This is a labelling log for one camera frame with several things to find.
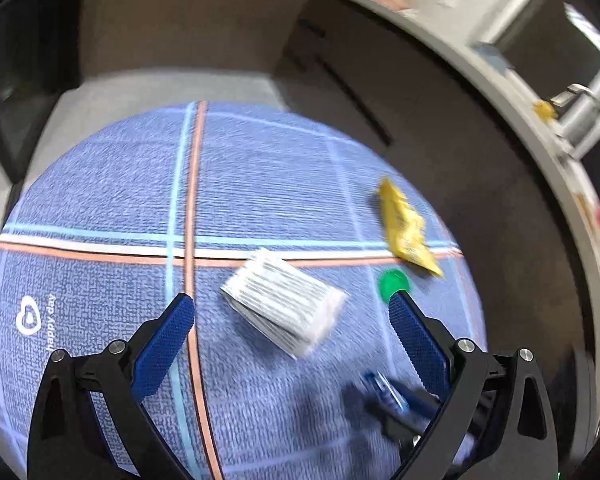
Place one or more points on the yellow sponge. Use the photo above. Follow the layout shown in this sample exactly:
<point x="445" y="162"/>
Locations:
<point x="546" y="110"/>

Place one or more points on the silver kitchen faucet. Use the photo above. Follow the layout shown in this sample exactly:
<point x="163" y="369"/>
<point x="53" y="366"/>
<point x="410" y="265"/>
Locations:
<point x="587" y="100"/>

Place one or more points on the black refrigerator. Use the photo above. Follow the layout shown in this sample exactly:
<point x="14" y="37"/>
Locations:
<point x="20" y="60"/>

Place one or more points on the blue plaid round tablecloth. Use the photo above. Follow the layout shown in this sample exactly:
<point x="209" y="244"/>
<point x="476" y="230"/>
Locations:
<point x="105" y="185"/>

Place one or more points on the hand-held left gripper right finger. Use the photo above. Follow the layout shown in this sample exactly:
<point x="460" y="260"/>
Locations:
<point x="417" y="335"/>

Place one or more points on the green bottle cap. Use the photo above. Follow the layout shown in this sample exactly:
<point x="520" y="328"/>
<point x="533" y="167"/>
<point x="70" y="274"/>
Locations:
<point x="391" y="282"/>

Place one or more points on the brown kitchen cabinets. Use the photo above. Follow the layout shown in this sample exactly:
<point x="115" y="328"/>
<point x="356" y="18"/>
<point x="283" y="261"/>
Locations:
<point x="430" y="125"/>

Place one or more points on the light blue dish cloth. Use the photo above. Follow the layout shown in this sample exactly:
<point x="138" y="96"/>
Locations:
<point x="491" y="57"/>

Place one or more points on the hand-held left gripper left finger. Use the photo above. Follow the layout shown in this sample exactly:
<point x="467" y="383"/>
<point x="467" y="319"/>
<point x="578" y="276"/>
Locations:
<point x="167" y="340"/>

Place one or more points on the grey kitchen countertop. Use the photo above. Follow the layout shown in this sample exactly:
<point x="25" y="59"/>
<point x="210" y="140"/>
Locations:
<point x="480" y="90"/>

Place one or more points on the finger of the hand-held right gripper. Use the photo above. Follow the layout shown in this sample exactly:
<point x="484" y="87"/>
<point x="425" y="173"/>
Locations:
<point x="385" y="392"/>
<point x="422" y="401"/>

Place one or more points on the yellow snack packet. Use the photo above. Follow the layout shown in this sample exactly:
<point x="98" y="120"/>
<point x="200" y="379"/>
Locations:
<point x="405" y="225"/>

